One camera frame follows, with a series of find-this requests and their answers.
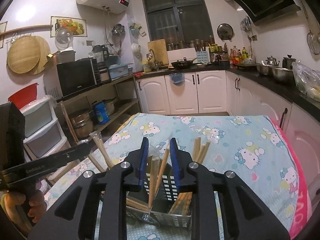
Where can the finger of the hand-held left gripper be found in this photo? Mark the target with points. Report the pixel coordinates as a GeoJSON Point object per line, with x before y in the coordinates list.
{"type": "Point", "coordinates": [72, 155]}

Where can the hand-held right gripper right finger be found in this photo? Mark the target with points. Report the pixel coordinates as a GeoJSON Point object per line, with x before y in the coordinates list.
{"type": "Point", "coordinates": [175, 160]}

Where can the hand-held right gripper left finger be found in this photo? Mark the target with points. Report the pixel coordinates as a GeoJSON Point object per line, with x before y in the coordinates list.
{"type": "Point", "coordinates": [144, 160]}

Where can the green plastic utensil holder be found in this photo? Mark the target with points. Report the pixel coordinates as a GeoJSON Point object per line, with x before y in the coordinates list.
{"type": "Point", "coordinates": [162, 220]}

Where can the person's left hand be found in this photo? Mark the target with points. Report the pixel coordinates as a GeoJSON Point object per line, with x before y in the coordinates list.
{"type": "Point", "coordinates": [37, 205]}

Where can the plastic drawer cabinet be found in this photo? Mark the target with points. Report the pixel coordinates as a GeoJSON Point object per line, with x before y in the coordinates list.
{"type": "Point", "coordinates": [42, 132]}

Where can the large steel stockpot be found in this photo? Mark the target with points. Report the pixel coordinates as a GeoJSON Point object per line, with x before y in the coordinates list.
{"type": "Point", "coordinates": [81, 122]}

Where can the red plastic basin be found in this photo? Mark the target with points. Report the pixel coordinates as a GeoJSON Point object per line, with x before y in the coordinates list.
{"type": "Point", "coordinates": [23, 96]}

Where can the blue tin can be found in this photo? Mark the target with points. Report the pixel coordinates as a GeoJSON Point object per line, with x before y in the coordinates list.
{"type": "Point", "coordinates": [101, 113]}

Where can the blue cartoon cat printed blanket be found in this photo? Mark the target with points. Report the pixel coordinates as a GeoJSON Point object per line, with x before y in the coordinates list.
{"type": "Point", "coordinates": [225, 142]}

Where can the wooden shelf rack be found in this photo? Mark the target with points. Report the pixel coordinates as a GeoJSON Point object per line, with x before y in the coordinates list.
{"type": "Point", "coordinates": [122, 107]}

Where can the black microwave oven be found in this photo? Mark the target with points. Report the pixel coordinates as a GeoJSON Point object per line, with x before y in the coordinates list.
{"type": "Point", "coordinates": [75, 78]}

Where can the white kitchen base cabinets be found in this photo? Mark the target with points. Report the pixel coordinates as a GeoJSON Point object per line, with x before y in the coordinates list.
{"type": "Point", "coordinates": [212, 92]}

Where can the round bamboo board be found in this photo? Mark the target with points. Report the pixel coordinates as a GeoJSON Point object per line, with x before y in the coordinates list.
{"type": "Point", "coordinates": [45, 52]}
{"type": "Point", "coordinates": [23, 55]}

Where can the blue hanging bag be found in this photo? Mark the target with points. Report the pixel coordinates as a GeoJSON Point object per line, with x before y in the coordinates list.
{"type": "Point", "coordinates": [176, 78]}

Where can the red snack packet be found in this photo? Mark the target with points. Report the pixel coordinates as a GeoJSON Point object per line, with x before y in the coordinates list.
{"type": "Point", "coordinates": [139, 74]}

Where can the small dark appliance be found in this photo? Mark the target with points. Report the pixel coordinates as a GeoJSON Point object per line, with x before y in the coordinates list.
{"type": "Point", "coordinates": [105, 75]}

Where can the pale blue dish container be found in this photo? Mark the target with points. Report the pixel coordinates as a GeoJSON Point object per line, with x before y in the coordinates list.
{"type": "Point", "coordinates": [117, 71]}

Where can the metal pan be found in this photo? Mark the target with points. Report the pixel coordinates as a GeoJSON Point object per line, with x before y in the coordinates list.
{"type": "Point", "coordinates": [63, 57]}

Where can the black wok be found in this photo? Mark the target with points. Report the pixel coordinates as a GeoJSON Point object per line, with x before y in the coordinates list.
{"type": "Point", "coordinates": [181, 65]}

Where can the dark blender jug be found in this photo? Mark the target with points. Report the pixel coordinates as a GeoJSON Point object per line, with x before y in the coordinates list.
{"type": "Point", "coordinates": [100, 53]}

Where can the kitchen faucet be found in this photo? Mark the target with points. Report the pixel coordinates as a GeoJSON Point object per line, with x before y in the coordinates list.
{"type": "Point", "coordinates": [151, 55]}

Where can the wooden rolling pin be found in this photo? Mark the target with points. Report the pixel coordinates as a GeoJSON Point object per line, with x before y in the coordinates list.
{"type": "Point", "coordinates": [27, 29]}

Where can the pale blue knife block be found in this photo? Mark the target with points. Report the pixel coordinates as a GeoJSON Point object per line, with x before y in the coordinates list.
{"type": "Point", "coordinates": [202, 56]}

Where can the glass pot lid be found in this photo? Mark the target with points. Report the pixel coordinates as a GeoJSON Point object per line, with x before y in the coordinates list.
{"type": "Point", "coordinates": [63, 38]}

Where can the wooden cutting board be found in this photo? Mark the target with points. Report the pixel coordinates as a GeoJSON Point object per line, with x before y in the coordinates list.
{"type": "Point", "coordinates": [157, 51]}

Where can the white plastic jug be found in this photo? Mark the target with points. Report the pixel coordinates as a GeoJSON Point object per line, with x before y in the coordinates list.
{"type": "Point", "coordinates": [136, 50]}

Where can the black kitchen countertop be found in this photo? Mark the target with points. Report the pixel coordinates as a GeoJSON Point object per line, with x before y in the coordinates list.
{"type": "Point", "coordinates": [250, 76]}

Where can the row of metal jars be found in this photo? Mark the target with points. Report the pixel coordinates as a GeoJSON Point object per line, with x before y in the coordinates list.
{"type": "Point", "coordinates": [197, 43]}

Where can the row of sauce bottles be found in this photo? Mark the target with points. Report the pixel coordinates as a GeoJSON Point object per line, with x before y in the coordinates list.
{"type": "Point", "coordinates": [235, 55]}

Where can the stainless steel pot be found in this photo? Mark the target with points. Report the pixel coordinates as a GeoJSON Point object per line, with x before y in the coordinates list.
{"type": "Point", "coordinates": [264, 70]}
{"type": "Point", "coordinates": [282, 76]}

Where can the hanging steel bowls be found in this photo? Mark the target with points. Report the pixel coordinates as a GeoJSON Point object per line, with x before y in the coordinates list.
{"type": "Point", "coordinates": [118, 30]}

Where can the dark kitchen window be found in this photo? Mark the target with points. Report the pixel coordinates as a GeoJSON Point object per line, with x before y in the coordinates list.
{"type": "Point", "coordinates": [162, 25]}

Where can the pink blanket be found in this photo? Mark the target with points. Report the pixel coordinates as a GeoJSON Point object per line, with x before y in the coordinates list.
{"type": "Point", "coordinates": [303, 205]}

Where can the steel kettle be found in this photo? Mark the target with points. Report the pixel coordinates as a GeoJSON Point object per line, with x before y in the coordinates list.
{"type": "Point", "coordinates": [271, 61]}

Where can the hanging steel pot lid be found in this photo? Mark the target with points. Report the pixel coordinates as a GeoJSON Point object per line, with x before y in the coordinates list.
{"type": "Point", "coordinates": [225, 31]}

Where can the hanging kitchen tools bunch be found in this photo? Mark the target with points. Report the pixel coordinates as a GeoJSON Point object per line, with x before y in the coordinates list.
{"type": "Point", "coordinates": [246, 25]}

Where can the clear plastic bag of vegetables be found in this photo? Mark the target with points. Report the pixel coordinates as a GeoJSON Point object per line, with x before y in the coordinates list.
{"type": "Point", "coordinates": [306, 80]}

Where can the fruit wall picture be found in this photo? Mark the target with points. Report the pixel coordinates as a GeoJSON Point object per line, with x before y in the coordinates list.
{"type": "Point", "coordinates": [68, 26]}

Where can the wall power socket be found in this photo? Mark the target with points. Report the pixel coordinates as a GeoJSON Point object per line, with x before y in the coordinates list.
{"type": "Point", "coordinates": [254, 37]}

